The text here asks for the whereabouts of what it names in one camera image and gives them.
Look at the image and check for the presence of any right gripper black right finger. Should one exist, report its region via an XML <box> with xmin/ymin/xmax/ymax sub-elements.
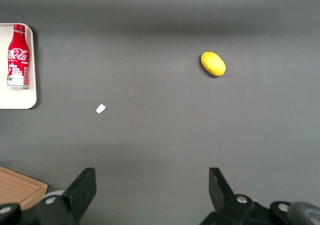
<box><xmin>199</xmin><ymin>167</ymin><xmax>273</xmax><ymax>225</ymax></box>

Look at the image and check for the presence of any beige plastic tray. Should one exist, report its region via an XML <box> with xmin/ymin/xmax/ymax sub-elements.
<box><xmin>0</xmin><ymin>22</ymin><xmax>38</xmax><ymax>110</ymax></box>

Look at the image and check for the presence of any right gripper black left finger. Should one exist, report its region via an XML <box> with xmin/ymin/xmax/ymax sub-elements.
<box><xmin>34</xmin><ymin>167</ymin><xmax>98</xmax><ymax>225</ymax></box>

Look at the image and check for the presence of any red cola bottle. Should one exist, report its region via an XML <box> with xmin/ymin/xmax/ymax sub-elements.
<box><xmin>6</xmin><ymin>23</ymin><xmax>31</xmax><ymax>90</ymax></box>

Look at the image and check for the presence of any small white scrap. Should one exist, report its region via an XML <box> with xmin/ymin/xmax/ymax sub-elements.
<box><xmin>95</xmin><ymin>103</ymin><xmax>107</xmax><ymax>115</ymax></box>

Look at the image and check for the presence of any yellow lemon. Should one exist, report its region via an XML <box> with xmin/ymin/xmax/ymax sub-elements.
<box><xmin>200</xmin><ymin>51</ymin><xmax>227</xmax><ymax>78</ymax></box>

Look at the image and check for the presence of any wooden drawer cabinet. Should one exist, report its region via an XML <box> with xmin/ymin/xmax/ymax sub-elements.
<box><xmin>0</xmin><ymin>165</ymin><xmax>49</xmax><ymax>211</ymax></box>

